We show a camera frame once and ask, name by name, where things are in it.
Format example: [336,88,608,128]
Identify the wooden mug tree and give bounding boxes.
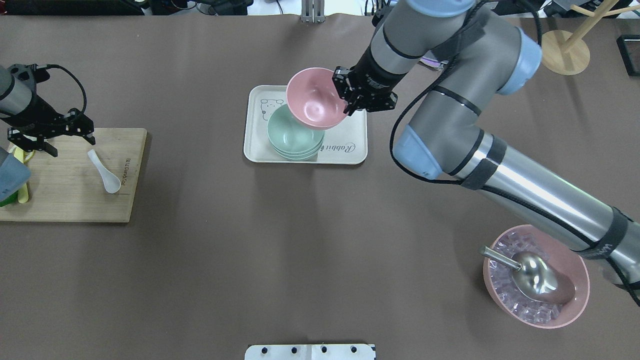
[541,0,640,76]

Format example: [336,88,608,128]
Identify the large pink bowl with ice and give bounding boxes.
[480,224,591,329]

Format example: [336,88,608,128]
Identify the wooden cutting board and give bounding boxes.
[0,128,147,223]

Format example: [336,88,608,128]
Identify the aluminium frame post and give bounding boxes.
[300,0,326,24]

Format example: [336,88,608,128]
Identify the white ceramic spoon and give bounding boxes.
[87,149,121,194]

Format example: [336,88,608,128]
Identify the metal ice scoop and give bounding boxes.
[478,245,576,305]

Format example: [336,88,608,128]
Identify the stacked green bowls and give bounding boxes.
[267,104,326,161]

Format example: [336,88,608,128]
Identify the small pink bowl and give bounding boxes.
[285,67,347,130]

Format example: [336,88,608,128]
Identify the dark tray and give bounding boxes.
[616,34,640,76]

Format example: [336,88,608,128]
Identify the green lime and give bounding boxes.
[0,191,18,208]

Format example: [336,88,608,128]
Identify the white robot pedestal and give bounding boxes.
[244,343,377,360]

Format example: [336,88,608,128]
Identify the lemon slice back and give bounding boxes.
[13,147,35,164]

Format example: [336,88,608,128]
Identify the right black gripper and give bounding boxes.
[333,66,398,116]

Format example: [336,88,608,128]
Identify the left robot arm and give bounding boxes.
[0,64,96,157]

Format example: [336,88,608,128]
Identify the cream serving tray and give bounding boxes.
[243,85,368,166]

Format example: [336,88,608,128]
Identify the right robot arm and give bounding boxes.
[331,0,640,303]

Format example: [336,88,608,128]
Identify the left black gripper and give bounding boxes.
[7,108,96,158]

